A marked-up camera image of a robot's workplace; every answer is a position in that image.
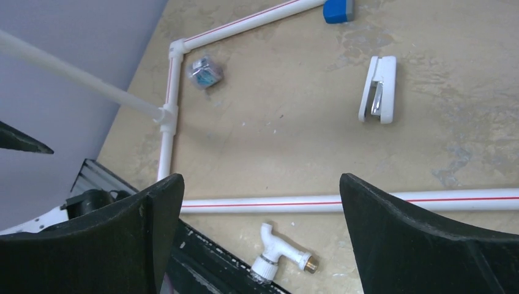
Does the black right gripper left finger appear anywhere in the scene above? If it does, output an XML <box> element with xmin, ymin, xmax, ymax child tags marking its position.
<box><xmin>1</xmin><ymin>174</ymin><xmax>185</xmax><ymax>293</ymax></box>

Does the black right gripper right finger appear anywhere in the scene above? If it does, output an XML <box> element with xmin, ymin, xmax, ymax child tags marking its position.
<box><xmin>340</xmin><ymin>173</ymin><xmax>518</xmax><ymax>293</ymax></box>

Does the white plastic water faucet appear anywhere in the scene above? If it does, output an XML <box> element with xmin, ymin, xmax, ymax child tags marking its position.
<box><xmin>250</xmin><ymin>223</ymin><xmax>319</xmax><ymax>284</ymax></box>

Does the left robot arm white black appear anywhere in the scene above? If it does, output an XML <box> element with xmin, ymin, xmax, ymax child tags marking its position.
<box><xmin>1</xmin><ymin>122</ymin><xmax>54</xmax><ymax>154</ymax></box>

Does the white stapler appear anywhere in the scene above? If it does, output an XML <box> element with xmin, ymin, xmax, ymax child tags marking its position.
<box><xmin>358</xmin><ymin>56</ymin><xmax>397</xmax><ymax>124</ymax></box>

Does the clear box with blue contents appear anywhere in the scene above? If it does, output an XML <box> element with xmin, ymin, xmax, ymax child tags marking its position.
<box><xmin>187</xmin><ymin>55</ymin><xmax>224</xmax><ymax>90</ymax></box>

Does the blue rectangular block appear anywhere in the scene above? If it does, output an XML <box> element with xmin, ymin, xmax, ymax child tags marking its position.
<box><xmin>323</xmin><ymin>0</ymin><xmax>355</xmax><ymax>24</ymax></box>

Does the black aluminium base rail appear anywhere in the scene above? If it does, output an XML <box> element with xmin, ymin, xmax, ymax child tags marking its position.
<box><xmin>71</xmin><ymin>159</ymin><xmax>287</xmax><ymax>294</ymax></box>

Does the white PVC pipe frame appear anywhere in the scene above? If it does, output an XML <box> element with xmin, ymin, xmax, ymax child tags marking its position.
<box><xmin>1</xmin><ymin>1</ymin><xmax>518</xmax><ymax>214</ymax></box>

